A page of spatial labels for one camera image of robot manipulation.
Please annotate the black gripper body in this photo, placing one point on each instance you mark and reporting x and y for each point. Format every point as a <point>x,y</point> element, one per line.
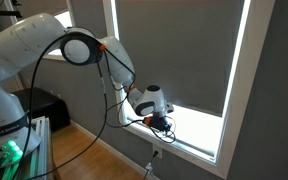
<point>160,124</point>

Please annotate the grey roller window shade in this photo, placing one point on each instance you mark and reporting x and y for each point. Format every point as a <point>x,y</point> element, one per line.
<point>184,46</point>

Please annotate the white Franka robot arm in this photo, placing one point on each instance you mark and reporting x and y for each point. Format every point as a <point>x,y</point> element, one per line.
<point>78,47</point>

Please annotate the black storage box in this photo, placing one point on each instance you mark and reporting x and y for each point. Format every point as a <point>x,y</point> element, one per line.
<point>45,104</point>

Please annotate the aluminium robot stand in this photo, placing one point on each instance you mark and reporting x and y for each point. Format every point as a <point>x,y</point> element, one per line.
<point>30,164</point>

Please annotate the black tripod stand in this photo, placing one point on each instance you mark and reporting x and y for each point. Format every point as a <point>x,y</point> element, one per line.
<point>16,13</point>

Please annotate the white wall outlet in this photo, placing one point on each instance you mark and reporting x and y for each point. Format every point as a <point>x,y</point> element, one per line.
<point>157,150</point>

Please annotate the white window frame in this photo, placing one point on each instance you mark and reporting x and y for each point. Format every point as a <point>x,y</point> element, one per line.
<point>205,140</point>

